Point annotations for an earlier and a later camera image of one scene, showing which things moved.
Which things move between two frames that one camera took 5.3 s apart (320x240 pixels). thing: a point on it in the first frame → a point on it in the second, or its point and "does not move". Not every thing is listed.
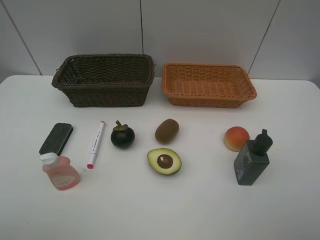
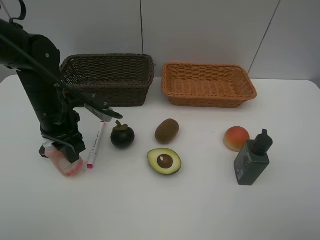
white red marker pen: x=96 y=145 does not move
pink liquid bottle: x=62 y=175 → x=58 y=157
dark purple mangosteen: x=122 y=137 does not move
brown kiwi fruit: x=166 y=131 does not move
